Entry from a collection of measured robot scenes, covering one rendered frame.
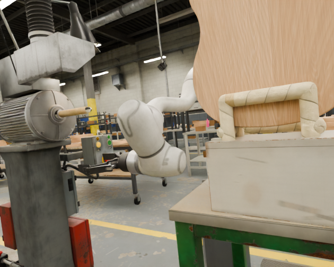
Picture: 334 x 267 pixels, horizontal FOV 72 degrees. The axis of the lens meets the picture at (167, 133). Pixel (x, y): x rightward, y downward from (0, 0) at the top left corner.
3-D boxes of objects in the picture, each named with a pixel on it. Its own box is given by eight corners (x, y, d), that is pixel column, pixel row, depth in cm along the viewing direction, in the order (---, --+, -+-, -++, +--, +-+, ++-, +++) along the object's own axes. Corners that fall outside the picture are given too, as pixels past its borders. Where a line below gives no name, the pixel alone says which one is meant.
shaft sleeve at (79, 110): (59, 117, 109) (58, 110, 109) (64, 117, 112) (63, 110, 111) (85, 113, 100) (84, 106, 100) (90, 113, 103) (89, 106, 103)
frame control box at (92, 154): (62, 182, 137) (56, 140, 136) (90, 174, 156) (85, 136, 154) (90, 184, 125) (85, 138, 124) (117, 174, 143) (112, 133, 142)
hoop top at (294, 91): (216, 108, 54) (215, 95, 54) (221, 108, 57) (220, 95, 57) (317, 96, 43) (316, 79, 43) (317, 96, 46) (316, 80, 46)
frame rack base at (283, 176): (210, 212, 56) (203, 142, 55) (229, 192, 69) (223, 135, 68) (352, 230, 42) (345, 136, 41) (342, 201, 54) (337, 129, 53)
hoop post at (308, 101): (301, 138, 45) (297, 90, 45) (301, 136, 48) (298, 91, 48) (321, 136, 44) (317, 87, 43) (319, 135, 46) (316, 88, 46)
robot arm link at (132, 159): (154, 168, 87) (141, 168, 90) (149, 145, 85) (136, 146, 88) (140, 178, 79) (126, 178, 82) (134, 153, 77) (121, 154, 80)
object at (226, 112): (220, 141, 55) (216, 101, 54) (224, 139, 57) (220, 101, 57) (233, 140, 53) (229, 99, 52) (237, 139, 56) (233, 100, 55)
